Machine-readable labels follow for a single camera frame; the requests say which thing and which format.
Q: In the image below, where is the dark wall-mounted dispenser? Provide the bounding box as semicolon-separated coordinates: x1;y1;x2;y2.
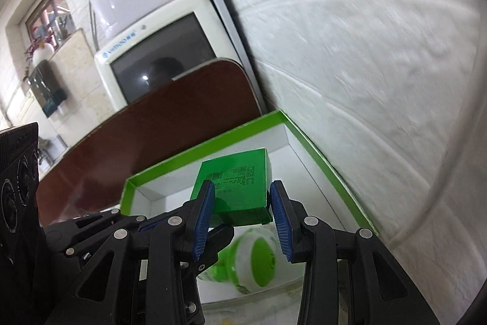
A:
28;59;68;118

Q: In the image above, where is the green white storage box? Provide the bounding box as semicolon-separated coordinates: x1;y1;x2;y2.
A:
119;109;379;306

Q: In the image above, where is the green white round container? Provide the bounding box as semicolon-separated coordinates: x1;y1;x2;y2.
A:
198;227;277;295

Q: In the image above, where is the white cabinet with dark window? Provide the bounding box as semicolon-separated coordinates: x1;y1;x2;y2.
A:
93;0;264;112

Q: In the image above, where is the window with frame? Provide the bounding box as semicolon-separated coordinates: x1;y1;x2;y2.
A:
21;0;76;50

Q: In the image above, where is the white vase with flowers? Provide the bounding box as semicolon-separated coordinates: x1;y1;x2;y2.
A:
22;32;55;82

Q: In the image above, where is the small green box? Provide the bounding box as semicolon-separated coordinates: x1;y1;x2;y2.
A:
191;148;272;227

